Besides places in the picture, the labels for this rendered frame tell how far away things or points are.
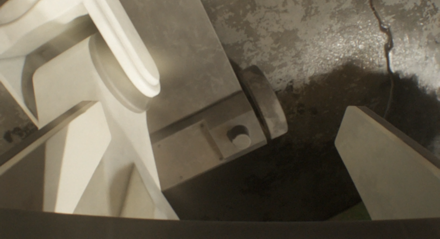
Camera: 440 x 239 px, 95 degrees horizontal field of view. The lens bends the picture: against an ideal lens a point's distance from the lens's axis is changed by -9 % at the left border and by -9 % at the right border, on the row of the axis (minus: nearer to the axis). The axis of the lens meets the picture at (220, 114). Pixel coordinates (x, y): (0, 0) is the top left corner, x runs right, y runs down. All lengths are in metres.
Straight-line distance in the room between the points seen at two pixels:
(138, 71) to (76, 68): 0.08
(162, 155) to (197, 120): 0.12
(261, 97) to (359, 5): 0.45
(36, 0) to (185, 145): 0.37
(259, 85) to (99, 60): 0.33
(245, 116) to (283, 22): 0.33
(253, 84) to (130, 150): 0.31
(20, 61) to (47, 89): 0.10
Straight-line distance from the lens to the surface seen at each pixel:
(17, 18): 0.39
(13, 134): 0.94
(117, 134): 0.29
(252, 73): 0.53
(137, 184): 0.26
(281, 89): 0.72
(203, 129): 0.50
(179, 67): 0.49
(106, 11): 0.35
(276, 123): 0.52
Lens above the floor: 0.65
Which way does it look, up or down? 69 degrees down
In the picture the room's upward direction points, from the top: 165 degrees clockwise
